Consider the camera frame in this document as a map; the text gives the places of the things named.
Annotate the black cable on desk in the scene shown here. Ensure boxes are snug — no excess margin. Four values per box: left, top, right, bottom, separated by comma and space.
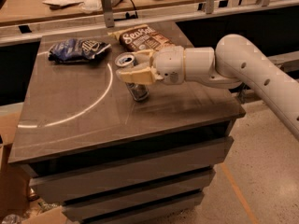
113, 0, 139, 22

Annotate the blue crumpled chip bag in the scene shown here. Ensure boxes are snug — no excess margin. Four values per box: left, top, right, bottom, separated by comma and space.
48, 38, 111, 63

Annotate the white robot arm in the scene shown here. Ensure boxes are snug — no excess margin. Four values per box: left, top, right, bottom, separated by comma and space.
117, 35, 299, 139

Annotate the grey drawer cabinet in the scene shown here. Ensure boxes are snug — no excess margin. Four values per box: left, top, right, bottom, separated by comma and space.
9, 35, 245, 224

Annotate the brown yellow sea salt chip bag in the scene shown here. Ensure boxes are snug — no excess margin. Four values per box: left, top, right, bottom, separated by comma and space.
108, 24, 174, 51

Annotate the metal railing post left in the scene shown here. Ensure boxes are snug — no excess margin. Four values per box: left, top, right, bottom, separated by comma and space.
101, 0, 114, 28

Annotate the brown cardboard box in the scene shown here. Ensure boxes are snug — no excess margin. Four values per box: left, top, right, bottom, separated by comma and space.
0, 112, 29, 217

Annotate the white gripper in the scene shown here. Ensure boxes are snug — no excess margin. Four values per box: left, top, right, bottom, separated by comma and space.
116, 46, 184, 85

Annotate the silver blue redbull can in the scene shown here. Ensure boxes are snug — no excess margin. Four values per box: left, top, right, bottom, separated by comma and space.
115, 52, 149, 102

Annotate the grey low shelf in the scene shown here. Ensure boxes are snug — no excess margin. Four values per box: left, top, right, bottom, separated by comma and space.
269, 51, 299, 73

